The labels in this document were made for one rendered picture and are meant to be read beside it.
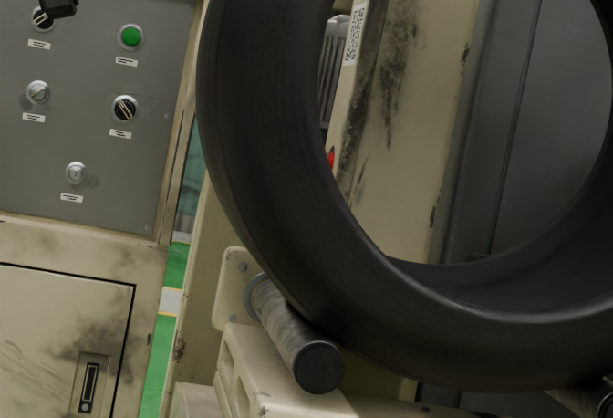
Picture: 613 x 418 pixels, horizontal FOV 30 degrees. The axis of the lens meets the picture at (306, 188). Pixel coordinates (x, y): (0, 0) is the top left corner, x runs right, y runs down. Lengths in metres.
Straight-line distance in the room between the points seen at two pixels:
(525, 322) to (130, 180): 0.77
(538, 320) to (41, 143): 0.84
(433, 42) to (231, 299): 0.38
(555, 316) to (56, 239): 0.79
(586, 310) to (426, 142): 0.40
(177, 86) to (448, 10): 0.44
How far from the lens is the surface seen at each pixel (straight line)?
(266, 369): 1.11
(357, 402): 1.32
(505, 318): 1.00
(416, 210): 1.36
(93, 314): 1.59
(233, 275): 1.31
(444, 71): 1.36
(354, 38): 1.40
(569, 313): 1.02
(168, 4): 1.62
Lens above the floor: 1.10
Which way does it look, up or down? 3 degrees down
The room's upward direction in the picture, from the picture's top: 11 degrees clockwise
